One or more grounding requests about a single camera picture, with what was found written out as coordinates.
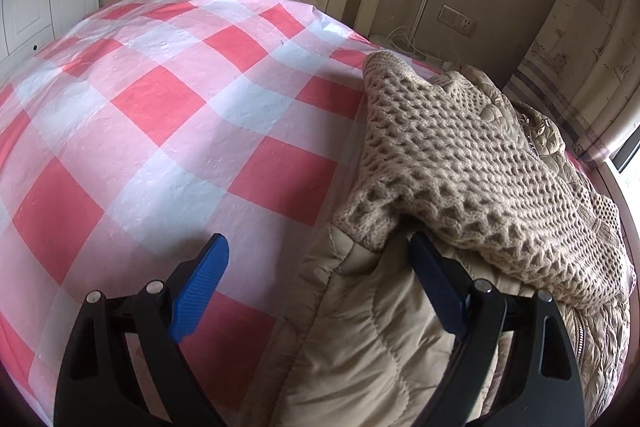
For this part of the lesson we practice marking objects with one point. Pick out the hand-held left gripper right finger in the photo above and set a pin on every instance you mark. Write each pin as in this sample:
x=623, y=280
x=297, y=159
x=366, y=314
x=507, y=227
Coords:
x=436, y=283

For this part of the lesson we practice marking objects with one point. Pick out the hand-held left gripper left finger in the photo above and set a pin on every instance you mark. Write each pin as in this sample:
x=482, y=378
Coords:
x=199, y=289

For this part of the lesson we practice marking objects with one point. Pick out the beige knit sweater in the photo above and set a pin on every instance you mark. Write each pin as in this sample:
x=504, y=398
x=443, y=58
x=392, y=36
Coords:
x=450, y=157

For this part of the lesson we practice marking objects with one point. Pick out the pink checked bed sheet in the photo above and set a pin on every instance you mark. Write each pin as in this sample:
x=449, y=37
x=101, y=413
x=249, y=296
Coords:
x=150, y=132

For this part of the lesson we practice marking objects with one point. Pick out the beige quilted jacket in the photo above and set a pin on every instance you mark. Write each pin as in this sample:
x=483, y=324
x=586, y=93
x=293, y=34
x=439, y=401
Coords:
x=360, y=349

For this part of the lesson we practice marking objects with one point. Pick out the printed curtain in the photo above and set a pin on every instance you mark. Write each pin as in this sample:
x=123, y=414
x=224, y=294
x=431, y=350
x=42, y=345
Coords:
x=580, y=42

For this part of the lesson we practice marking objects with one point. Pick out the wall socket panel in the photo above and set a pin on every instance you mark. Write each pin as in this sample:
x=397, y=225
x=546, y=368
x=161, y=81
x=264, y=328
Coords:
x=456, y=22

